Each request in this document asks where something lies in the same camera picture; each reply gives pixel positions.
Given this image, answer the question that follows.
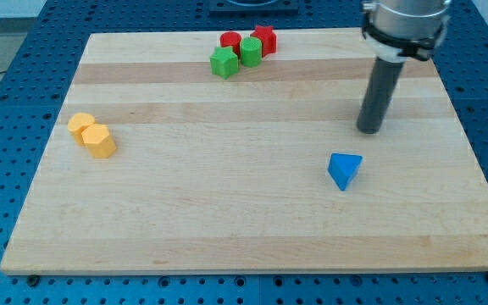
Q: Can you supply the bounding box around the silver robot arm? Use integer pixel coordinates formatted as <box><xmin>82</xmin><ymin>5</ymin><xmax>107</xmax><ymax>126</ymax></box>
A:
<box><xmin>361</xmin><ymin>0</ymin><xmax>451</xmax><ymax>64</ymax></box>

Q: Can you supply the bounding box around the green star block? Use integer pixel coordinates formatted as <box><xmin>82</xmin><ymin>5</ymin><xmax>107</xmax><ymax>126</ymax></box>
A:
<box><xmin>209</xmin><ymin>47</ymin><xmax>239</xmax><ymax>79</ymax></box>

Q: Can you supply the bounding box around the red star block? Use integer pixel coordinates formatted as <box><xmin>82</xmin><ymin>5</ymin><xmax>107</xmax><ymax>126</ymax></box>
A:
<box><xmin>250</xmin><ymin>25</ymin><xmax>277</xmax><ymax>58</ymax></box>

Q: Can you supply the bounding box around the wooden board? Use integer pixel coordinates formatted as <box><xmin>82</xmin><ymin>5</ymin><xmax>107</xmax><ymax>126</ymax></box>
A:
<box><xmin>0</xmin><ymin>28</ymin><xmax>488</xmax><ymax>275</ymax></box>

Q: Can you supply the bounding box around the blue triangle block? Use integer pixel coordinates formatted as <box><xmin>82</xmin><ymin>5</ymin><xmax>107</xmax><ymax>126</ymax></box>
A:
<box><xmin>327</xmin><ymin>152</ymin><xmax>363</xmax><ymax>191</ymax></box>

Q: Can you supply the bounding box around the green cylinder block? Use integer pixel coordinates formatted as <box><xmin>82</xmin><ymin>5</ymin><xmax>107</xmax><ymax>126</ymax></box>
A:
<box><xmin>240</xmin><ymin>36</ymin><xmax>262</xmax><ymax>67</ymax></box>

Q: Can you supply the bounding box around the red cylinder block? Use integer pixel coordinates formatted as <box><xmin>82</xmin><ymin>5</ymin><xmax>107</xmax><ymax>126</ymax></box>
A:
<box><xmin>219</xmin><ymin>31</ymin><xmax>241</xmax><ymax>58</ymax></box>

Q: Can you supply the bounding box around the yellow hexagon block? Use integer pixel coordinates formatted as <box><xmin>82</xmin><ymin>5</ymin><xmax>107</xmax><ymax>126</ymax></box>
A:
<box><xmin>81</xmin><ymin>124</ymin><xmax>117</xmax><ymax>158</ymax></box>

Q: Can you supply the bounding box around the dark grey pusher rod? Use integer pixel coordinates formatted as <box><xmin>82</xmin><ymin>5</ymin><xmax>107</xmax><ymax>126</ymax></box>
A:
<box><xmin>357</xmin><ymin>57</ymin><xmax>404</xmax><ymax>134</ymax></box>

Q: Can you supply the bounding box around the yellow cylinder block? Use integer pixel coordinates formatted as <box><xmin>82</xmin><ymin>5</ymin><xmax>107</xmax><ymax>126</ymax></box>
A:
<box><xmin>67</xmin><ymin>113</ymin><xmax>96</xmax><ymax>147</ymax></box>

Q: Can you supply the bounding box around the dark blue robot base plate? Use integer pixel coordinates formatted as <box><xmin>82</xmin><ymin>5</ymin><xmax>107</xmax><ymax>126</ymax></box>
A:
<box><xmin>206</xmin><ymin>0</ymin><xmax>299</xmax><ymax>14</ymax></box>

